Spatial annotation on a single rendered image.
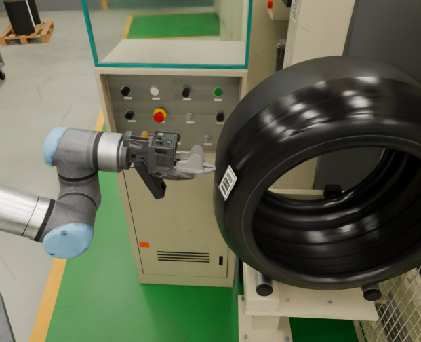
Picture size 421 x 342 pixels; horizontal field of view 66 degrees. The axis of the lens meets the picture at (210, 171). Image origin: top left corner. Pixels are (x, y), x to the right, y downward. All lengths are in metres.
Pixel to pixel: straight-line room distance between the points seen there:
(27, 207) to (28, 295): 1.53
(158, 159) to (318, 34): 0.51
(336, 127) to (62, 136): 0.55
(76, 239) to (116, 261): 1.48
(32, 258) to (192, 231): 1.15
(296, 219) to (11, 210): 0.77
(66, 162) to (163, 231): 0.98
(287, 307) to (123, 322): 1.12
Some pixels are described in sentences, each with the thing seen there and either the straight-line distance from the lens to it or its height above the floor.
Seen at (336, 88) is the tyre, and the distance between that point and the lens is 0.63.
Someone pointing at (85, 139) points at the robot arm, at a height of 1.30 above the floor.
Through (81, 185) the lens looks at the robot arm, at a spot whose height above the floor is 1.19.
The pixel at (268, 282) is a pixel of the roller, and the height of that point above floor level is 0.92.
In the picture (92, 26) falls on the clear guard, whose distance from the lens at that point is 1.26.
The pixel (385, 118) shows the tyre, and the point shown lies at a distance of 0.62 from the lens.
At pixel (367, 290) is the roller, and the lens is 0.99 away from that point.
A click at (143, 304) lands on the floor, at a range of 1.98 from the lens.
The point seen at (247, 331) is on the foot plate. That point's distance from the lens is 1.87.
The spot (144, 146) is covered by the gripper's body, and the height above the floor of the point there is 1.29.
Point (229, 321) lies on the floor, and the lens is 1.90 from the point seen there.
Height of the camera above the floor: 1.66
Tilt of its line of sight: 36 degrees down
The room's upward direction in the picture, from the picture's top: straight up
